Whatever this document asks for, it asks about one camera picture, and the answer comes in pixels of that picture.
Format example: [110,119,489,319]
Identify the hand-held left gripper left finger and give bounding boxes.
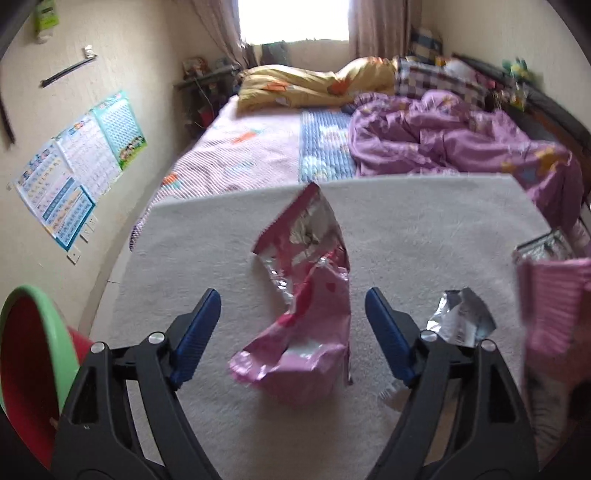
[51,288,222,480]

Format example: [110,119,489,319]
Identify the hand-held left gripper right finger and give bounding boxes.
[365,287,541,480]

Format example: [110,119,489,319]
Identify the pink snack bag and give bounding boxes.
[228,181,354,398]

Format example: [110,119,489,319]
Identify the green rimmed red bucket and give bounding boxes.
[0,285,95,472]

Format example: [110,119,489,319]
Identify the silver foil wrapper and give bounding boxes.
[426,287,497,348]

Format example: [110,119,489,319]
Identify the cream fluffy mat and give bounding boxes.
[108,173,568,480]

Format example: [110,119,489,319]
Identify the pink striped cloth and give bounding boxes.
[516,257,591,384]

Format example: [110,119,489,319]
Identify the silver printed packet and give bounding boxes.
[512,229,575,266]

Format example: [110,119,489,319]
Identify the bed with patterned sheet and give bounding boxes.
[129,55,591,252]

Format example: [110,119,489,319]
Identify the purple quilt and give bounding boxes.
[348,90,587,232]

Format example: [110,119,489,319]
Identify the plaid pillow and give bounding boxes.
[397,58,490,109]

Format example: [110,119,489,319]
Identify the small cluttered desk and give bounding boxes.
[174,65,241,134]

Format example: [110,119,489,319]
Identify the yellow quilt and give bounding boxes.
[236,56,400,112]

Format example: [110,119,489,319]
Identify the dark bed headboard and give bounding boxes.
[455,53,591,185]

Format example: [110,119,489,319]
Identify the blue plaid cushion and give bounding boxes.
[411,25,444,61]

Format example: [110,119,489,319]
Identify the green plush toy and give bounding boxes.
[503,56,532,79]

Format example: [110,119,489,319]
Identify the pink patterned curtain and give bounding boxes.
[191,0,245,65]
[348,0,423,58]

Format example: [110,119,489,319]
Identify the bright window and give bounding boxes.
[238,0,350,44]

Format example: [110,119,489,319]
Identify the blue banded wall poster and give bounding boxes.
[14,138,98,252]

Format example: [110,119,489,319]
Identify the white chart wall poster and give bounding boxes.
[53,108,123,197]

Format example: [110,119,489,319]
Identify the green bordered wall poster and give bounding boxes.
[92,90,147,171]

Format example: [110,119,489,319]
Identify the dark hanging wall strip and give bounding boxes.
[0,74,16,144]

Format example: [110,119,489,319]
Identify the metal wall rail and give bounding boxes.
[41,46,98,88]

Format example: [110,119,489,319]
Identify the green white wall box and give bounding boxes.
[33,0,61,43]

